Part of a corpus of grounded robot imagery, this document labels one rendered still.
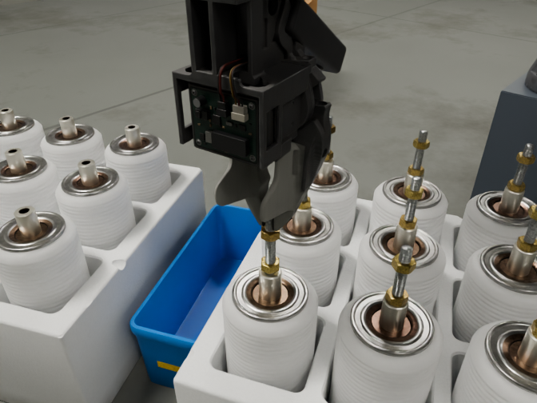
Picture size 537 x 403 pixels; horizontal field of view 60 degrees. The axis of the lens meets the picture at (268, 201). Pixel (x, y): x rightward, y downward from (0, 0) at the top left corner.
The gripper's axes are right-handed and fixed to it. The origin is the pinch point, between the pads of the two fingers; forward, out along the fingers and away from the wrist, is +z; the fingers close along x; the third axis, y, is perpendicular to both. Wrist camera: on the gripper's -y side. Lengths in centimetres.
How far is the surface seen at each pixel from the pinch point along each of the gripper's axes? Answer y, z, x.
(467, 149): -95, 35, 3
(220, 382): 7.4, 16.8, -1.4
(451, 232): -29.5, 16.7, 11.7
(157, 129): -60, 35, -77
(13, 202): 2.4, 12.2, -40.6
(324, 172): -21.4, 8.1, -5.1
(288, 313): 2.1, 9.4, 2.9
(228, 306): 4.0, 9.9, -2.7
